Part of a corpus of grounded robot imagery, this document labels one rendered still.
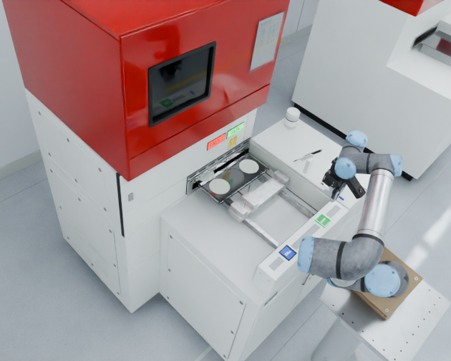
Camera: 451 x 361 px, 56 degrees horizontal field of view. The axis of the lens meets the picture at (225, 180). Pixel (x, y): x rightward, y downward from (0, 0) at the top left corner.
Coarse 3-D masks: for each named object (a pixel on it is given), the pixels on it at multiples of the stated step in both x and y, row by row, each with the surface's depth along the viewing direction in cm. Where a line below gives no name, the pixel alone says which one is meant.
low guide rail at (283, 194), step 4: (260, 176) 223; (264, 176) 223; (260, 180) 224; (264, 180) 222; (280, 192) 217; (284, 192) 217; (284, 196) 216; (288, 196) 215; (288, 200) 215; (292, 200) 214; (292, 204) 215; (296, 204) 213; (300, 204) 213; (296, 208) 214; (300, 208) 212; (304, 208) 211; (304, 212) 211; (308, 212) 210; (308, 216) 211
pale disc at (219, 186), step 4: (212, 180) 210; (216, 180) 210; (220, 180) 210; (224, 180) 211; (212, 184) 208; (216, 184) 208; (220, 184) 209; (224, 184) 209; (228, 184) 209; (212, 188) 206; (216, 188) 206; (220, 188) 207; (224, 188) 207; (228, 188) 207; (216, 192) 205; (220, 192) 205; (224, 192) 206
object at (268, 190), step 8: (264, 184) 215; (272, 184) 216; (280, 184) 216; (256, 192) 211; (264, 192) 211; (272, 192) 212; (256, 200) 207; (264, 200) 208; (248, 208) 203; (256, 208) 205
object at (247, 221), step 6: (222, 204) 210; (246, 222) 202; (252, 222) 201; (252, 228) 201; (258, 228) 199; (258, 234) 200; (264, 234) 197; (264, 240) 199; (270, 240) 196; (276, 246) 194
